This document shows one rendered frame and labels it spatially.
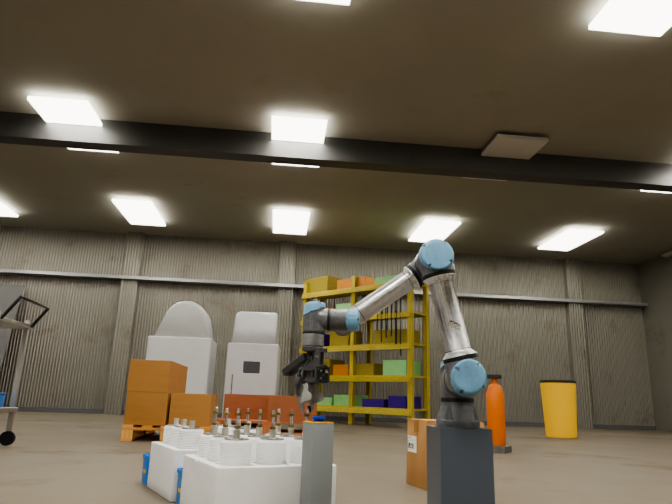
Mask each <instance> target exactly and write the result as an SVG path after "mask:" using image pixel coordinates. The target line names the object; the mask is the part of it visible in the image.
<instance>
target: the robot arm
mask: <svg viewBox="0 0 672 504"><path fill-rule="evenodd" d="M453 261H454V251H453V249H452V247H451V246H450V245H449V244H448V243H447V242H445V241H444V240H441V239H432V240H429V241H427V242H426V243H424V244H423V245H422V246H421V248H420V250H419V252H418V254H417V256H416V257H415V258H414V260H413V261H412V262H411V263H410V264H408V265H407V266H405V267H404V270H403V272H401V273H400V274H399V275H397V276H396V277H394V278H393V279H391V280H390V281H388V282H387V283H385V284H384V285H382V286H381V287H379V288H378V289H376V290H375V291H374V292H372V293H371V294H369V295H368V296H366V297H365V298H363V299H362V300H360V301H359V302H357V303H356V304H354V305H353V306H351V307H350V308H349V309H328V308H326V306H325V303H323V302H316V301H312V302H307V303H306V304H305V305H304V313H303V334H302V346H303V347H302V351H305V352H307V354H302V355H301V356H299V357H298V358H297V359H295V360H294V361H293V362H291V363H290V364H289V365H287V366H286V367H285V368H284V369H282V373H283V375H284V376H291V377H293V376H294V375H295V374H297V373H298V374H297V377H296V381H295V389H296V396H297V400H298V404H299V407H300V410H301V412H302V413H304V407H305V406H304V403H305V402H308V406H307V407H308V409H309V412H310V413H312V411H313V409H314V406H315V403H318V402H321V401H323V399H324V396H323V394H321V393H320V392H319V387H318V383H328V382H329V381H330V367H328V366H327V364H326V363H324V353H327V348H322V347H323V346H324V333H325V330H327V331H334V332H335V333H336V334H337V335H339V336H347V335H349V334H350V333H351V332H352V331H358V330H359V326H360V325H361V324H363V323H364V322H366V321H367V320H368V319H370V318H371V317H373V316H374V315H376V314H377V313H379V312H380V311H382V310H383V309H385V308H386V307H387V306H389V305H390V304H392V303H393V302H395V301H396V300H398V299H399V298H401V297H402V296H404V295H405V294H407V293H408V292H409V291H411V290H412V289H414V288H418V289H419V288H420V287H422V286H423V285H425V284H427V285H428V286H429V288H430V292H431V296H432V300H433V304H434V308H435V312H436V316H437V320H438V324H439V328H440V332H441V336H442V340H443V343H444V347H445V351H446V355H445V357H444V358H443V361H442V362H441V364H440V387H441V405H440V409H439V412H438V415H437V419H436V427H446V428H471V429H477V428H480V421H479V418H478V415H477V412H476V409H475V406H474V396H475V395H477V394H478V393H480V392H481V391H482V390H483V389H484V387H485V385H486V381H487V375H486V371H485V369H484V367H483V366H482V365H481V364H480V362H479V358H478V354H477V352H476V351H474V350H473V349H472V348H471V346H470V342H469V338H468V335H467V331H466V327H465V323H464V320H463V316H462V312H461V308H460V304H459V301H458V297H457V293H456V289H455V286H454V282H453V279H454V277H455V276H456V272H455V268H454V264H453ZM324 364H326V365H324ZM306 382H307V383H308V384H310V385H309V386H308V384H307V383H306Z"/></svg>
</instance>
